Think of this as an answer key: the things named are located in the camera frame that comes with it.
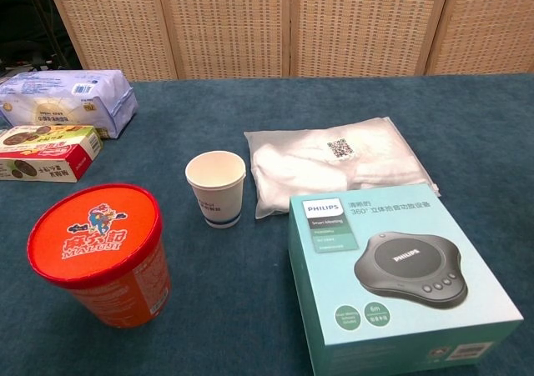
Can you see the black tripod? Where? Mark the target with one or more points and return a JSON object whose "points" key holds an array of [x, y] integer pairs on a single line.
{"points": [[47, 34]]}

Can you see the pale blue tissue pack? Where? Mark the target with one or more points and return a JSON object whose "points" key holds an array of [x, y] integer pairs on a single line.
{"points": [[62, 96]]}

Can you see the white plastic bag package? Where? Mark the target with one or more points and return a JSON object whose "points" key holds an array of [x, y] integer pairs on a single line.
{"points": [[300, 163]]}

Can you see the white paper cup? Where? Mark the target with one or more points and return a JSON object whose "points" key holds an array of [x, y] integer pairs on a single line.
{"points": [[219, 197]]}

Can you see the blue table mat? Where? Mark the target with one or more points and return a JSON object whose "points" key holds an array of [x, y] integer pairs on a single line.
{"points": [[187, 113]]}

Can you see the teal Philips speaker box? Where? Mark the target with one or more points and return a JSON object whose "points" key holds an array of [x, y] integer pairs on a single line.
{"points": [[400, 313]]}

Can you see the orange lidded food tub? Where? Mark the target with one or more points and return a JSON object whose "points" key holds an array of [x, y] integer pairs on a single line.
{"points": [[94, 234]]}

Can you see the red green cookie box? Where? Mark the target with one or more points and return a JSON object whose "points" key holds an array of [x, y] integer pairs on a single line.
{"points": [[46, 148]]}

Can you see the wicker folding screen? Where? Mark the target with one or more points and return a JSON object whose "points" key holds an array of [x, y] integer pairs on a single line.
{"points": [[233, 21]]}

